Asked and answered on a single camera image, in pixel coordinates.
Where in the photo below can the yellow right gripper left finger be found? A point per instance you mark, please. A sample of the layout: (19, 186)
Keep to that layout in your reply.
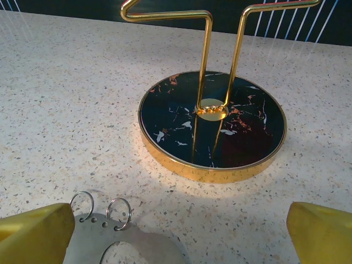
(33, 236)

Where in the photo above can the small clear zip bag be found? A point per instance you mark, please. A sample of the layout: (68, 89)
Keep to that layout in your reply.
(88, 242)

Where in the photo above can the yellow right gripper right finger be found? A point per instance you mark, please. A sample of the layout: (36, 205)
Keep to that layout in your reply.
(321, 236)

